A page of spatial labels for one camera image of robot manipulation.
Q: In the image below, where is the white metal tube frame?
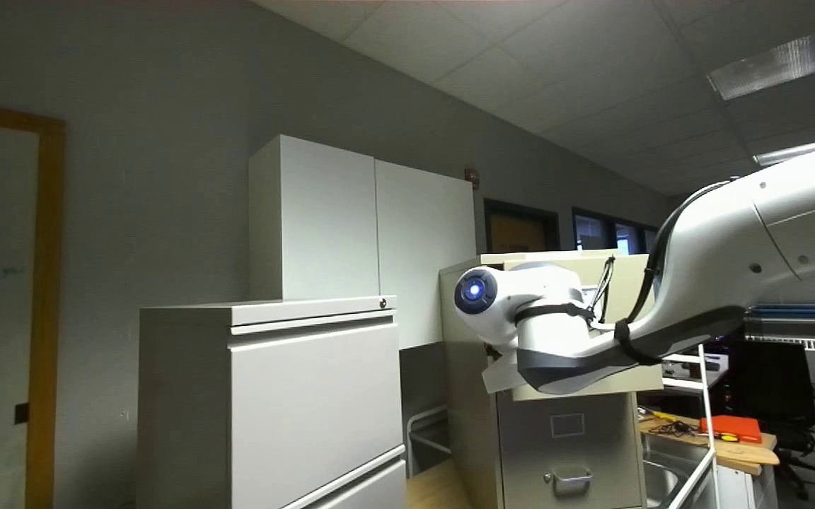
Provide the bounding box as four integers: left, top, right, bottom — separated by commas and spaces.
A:
403, 402, 457, 477

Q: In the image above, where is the white metal rack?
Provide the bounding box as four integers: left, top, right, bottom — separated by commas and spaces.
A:
659, 343, 726, 509

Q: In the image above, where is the long ceiling light panel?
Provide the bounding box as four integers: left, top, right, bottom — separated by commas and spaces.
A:
705, 15, 815, 104

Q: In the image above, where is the beige metal filing cabinet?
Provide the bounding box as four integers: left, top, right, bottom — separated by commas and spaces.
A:
439, 246, 668, 509

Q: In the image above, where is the wooden work table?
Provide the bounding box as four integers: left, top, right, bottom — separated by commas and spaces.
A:
638, 408, 784, 477

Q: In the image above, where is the dark equipment shelf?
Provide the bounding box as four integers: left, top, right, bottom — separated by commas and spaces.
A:
740, 301, 815, 359

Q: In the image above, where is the dark window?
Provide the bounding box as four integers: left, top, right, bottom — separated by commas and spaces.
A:
570, 203, 662, 257

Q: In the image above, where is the gray metal filing cabinet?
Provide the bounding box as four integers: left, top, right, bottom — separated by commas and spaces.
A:
136, 295, 412, 509

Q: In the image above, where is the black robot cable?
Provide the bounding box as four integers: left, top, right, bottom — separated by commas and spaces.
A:
587, 179, 754, 367

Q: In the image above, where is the beige drawer without label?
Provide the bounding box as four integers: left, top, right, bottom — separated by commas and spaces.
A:
495, 393, 645, 509

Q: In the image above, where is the dark framed doorway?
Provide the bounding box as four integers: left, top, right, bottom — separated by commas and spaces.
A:
481, 196, 565, 254

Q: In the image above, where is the orange tool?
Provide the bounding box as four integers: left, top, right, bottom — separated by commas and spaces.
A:
698, 412, 768, 448

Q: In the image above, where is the black office chair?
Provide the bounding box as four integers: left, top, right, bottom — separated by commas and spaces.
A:
771, 357, 815, 503

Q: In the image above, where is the white wall cabinet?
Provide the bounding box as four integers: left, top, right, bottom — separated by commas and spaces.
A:
246, 132, 481, 353

